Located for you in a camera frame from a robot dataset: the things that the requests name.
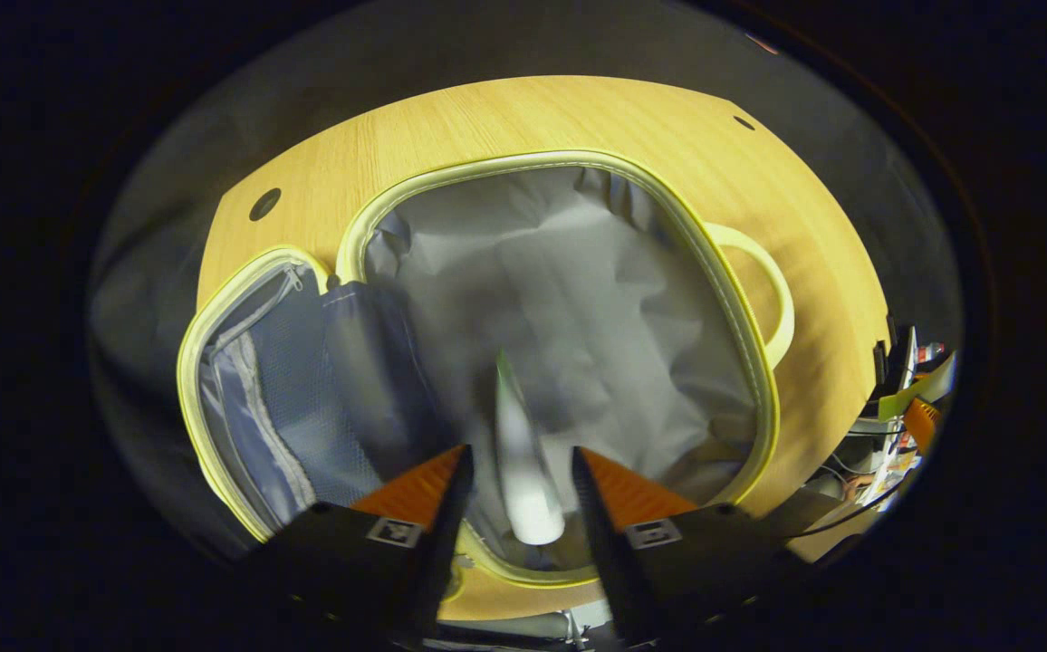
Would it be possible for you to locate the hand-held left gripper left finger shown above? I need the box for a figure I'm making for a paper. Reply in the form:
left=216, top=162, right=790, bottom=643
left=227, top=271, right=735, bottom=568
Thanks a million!
left=250, top=443, right=476, bottom=652

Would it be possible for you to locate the pale yellow suitcase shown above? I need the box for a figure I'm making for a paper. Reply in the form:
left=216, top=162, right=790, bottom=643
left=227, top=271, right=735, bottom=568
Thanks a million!
left=177, top=149, right=796, bottom=590

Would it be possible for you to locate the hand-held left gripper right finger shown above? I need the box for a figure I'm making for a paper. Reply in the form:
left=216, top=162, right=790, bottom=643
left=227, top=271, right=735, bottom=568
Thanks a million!
left=572, top=446, right=812, bottom=650

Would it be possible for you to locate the slim white tube green cap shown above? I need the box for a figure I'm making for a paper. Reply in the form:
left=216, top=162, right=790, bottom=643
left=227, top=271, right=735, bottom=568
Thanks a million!
left=491, top=349, right=569, bottom=547

